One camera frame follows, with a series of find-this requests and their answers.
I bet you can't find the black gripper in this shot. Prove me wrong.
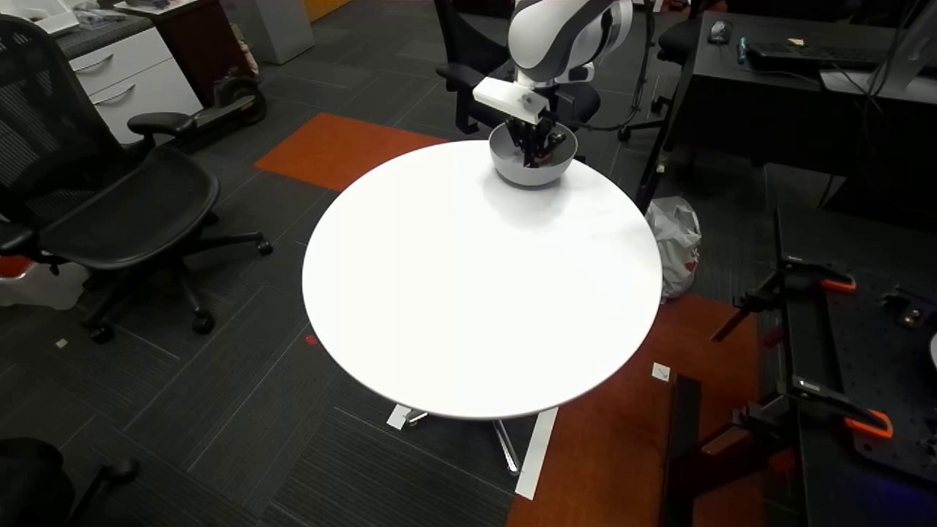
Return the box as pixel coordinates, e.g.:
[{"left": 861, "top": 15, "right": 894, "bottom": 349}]
[{"left": 506, "top": 93, "right": 566, "bottom": 166}]

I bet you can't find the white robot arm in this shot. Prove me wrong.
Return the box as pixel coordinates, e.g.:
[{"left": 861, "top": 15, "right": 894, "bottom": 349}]
[{"left": 473, "top": 0, "right": 632, "bottom": 166}]

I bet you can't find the grey bowl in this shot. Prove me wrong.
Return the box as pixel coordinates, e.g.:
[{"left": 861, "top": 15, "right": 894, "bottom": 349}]
[{"left": 489, "top": 120, "right": 581, "bottom": 188}]

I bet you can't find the black padded office chair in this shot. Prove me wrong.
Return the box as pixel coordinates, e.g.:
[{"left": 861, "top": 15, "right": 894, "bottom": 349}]
[{"left": 433, "top": 0, "right": 600, "bottom": 132}]

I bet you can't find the white plastic bag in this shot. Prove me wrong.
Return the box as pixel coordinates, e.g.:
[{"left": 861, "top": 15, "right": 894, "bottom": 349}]
[{"left": 647, "top": 195, "right": 703, "bottom": 298}]

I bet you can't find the upper orange black clamp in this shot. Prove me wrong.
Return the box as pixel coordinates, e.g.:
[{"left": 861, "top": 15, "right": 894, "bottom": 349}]
[{"left": 714, "top": 255, "right": 859, "bottom": 343}]

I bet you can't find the orange black clamp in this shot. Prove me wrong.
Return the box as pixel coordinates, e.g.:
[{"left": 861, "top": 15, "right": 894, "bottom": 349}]
[
  {"left": 741, "top": 374, "right": 897, "bottom": 443},
  {"left": 714, "top": 255, "right": 859, "bottom": 343}
]

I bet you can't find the black scooter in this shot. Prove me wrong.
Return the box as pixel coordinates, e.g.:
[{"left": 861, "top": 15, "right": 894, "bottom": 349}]
[{"left": 184, "top": 71, "right": 266, "bottom": 145}]

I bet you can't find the white table base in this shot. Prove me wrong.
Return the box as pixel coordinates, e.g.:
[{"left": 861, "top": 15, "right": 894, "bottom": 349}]
[{"left": 383, "top": 400, "right": 564, "bottom": 503}]

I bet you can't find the black desk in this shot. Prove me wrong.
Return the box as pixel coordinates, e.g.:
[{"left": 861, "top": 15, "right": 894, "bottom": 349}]
[{"left": 637, "top": 8, "right": 937, "bottom": 213}]

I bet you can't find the lower orange black clamp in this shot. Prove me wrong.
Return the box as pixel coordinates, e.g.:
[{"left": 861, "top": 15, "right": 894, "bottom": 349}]
[{"left": 741, "top": 374, "right": 897, "bottom": 443}]

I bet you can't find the white drawer cabinet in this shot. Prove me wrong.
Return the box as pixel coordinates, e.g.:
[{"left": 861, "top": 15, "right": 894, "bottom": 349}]
[{"left": 56, "top": 15, "right": 202, "bottom": 142}]

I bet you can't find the black mesh office chair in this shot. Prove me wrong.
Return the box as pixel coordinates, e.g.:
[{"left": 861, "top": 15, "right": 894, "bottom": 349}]
[{"left": 0, "top": 15, "right": 272, "bottom": 343}]

